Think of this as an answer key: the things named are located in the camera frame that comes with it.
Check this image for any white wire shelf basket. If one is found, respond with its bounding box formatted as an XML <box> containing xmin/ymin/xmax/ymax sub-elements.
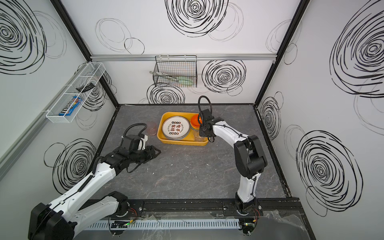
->
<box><xmin>46</xmin><ymin>62</ymin><xmax>106</xmax><ymax>124</ymax></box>

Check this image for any pink translucent cup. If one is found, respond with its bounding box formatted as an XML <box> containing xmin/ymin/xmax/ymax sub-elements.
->
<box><xmin>147</xmin><ymin>122</ymin><xmax>158</xmax><ymax>136</ymax></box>

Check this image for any black wire basket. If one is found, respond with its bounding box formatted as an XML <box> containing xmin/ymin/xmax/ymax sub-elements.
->
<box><xmin>150</xmin><ymin>55</ymin><xmax>198</xmax><ymax>88</ymax></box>

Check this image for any blue candy packet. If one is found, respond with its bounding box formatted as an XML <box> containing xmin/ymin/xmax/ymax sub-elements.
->
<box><xmin>59</xmin><ymin>97</ymin><xmax>83</xmax><ymax>116</ymax></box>

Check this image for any green item in basket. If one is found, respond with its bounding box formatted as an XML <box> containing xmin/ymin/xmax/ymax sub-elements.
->
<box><xmin>176</xmin><ymin>76</ymin><xmax>194</xmax><ymax>87</ymax></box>

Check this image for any orange bowl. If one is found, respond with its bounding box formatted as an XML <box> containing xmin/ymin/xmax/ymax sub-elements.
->
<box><xmin>190</xmin><ymin>114</ymin><xmax>202</xmax><ymax>129</ymax></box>

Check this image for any white slotted cable duct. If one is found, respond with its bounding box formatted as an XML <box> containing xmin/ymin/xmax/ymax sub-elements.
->
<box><xmin>86</xmin><ymin>219</ymin><xmax>241</xmax><ymax>231</ymax></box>

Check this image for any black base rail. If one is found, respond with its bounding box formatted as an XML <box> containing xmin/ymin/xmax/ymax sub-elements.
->
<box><xmin>128</xmin><ymin>198</ymin><xmax>303</xmax><ymax>217</ymax></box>

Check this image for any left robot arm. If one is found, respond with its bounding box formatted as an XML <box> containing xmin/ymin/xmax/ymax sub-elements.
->
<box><xmin>28</xmin><ymin>134</ymin><xmax>161</xmax><ymax>240</ymax></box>

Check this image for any yellow plastic bin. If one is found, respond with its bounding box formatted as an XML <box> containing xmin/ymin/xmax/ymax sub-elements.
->
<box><xmin>157</xmin><ymin>112</ymin><xmax>208</xmax><ymax>147</ymax></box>

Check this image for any clear glass cup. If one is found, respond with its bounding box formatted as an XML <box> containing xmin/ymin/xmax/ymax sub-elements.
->
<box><xmin>193</xmin><ymin>128</ymin><xmax>205</xmax><ymax>142</ymax></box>

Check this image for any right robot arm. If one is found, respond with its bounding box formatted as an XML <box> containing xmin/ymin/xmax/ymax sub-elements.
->
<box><xmin>198</xmin><ymin>109</ymin><xmax>268</xmax><ymax>216</ymax></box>

